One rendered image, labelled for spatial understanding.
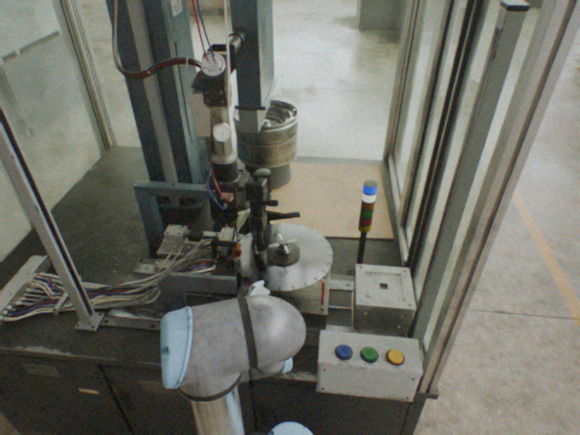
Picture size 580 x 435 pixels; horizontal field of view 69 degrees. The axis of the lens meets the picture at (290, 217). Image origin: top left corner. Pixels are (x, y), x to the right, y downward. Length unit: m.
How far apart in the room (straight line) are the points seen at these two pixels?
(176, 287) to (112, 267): 0.49
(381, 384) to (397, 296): 0.28
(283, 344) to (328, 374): 0.57
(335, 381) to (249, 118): 0.89
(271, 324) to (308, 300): 0.74
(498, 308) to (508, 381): 0.48
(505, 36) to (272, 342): 0.65
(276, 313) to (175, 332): 0.16
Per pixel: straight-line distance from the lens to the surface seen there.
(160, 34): 1.69
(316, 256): 1.40
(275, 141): 1.89
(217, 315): 0.67
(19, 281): 1.82
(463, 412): 2.29
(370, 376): 1.25
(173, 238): 1.65
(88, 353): 1.54
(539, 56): 0.78
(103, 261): 1.83
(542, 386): 2.52
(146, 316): 1.55
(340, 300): 1.53
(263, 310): 0.67
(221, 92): 1.11
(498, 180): 0.87
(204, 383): 0.70
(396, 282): 1.43
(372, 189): 1.38
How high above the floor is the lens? 1.91
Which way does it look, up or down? 38 degrees down
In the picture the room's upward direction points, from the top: straight up
